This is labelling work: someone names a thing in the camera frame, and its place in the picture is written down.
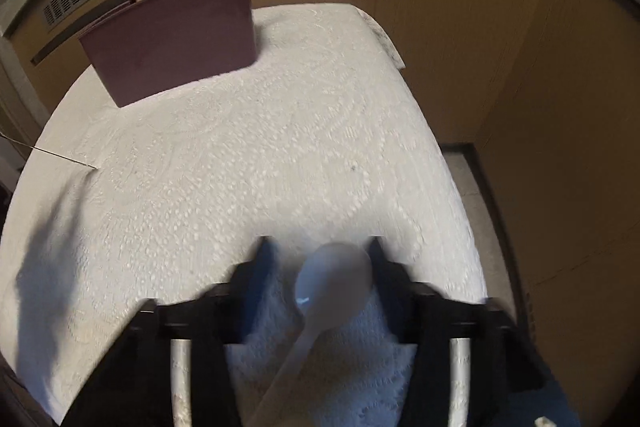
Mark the wooden radiator cabinet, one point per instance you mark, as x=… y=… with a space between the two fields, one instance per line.
x=550 y=82

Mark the white plastic spoon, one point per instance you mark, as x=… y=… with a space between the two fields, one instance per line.
x=335 y=277

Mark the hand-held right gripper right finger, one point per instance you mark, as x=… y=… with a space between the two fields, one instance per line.
x=381 y=263

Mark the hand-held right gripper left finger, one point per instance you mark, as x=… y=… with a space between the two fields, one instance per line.
x=262 y=269

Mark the white lace tablecloth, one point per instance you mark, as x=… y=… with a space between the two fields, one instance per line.
x=275 y=147

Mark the maroon plastic utensil container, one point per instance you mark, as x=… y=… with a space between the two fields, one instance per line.
x=175 y=42

